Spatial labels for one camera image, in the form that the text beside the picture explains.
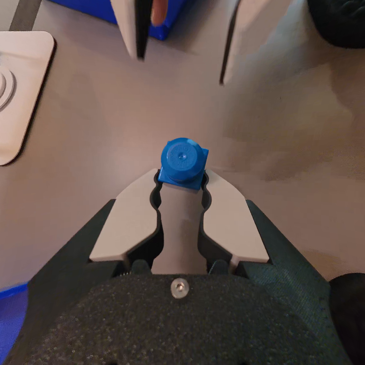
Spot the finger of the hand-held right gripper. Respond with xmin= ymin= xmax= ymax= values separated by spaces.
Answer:
xmin=110 ymin=0 xmax=151 ymax=62
xmin=218 ymin=0 xmax=275 ymax=86

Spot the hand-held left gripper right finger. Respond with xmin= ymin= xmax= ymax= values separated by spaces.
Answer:
xmin=197 ymin=169 xmax=270 ymax=263

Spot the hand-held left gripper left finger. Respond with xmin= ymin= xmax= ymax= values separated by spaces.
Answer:
xmin=89 ymin=168 xmax=165 ymax=262

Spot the blue plastic bin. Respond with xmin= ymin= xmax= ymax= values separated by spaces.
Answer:
xmin=0 ymin=281 xmax=30 ymax=365
xmin=50 ymin=0 xmax=186 ymax=40

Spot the blue one-stud mega block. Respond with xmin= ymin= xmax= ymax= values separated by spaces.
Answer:
xmin=157 ymin=138 xmax=209 ymax=190

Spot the person's right hand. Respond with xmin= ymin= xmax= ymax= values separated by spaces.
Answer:
xmin=151 ymin=0 xmax=169 ymax=27

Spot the wooden document stand white base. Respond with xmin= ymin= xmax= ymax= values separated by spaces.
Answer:
xmin=0 ymin=31 xmax=55 ymax=166

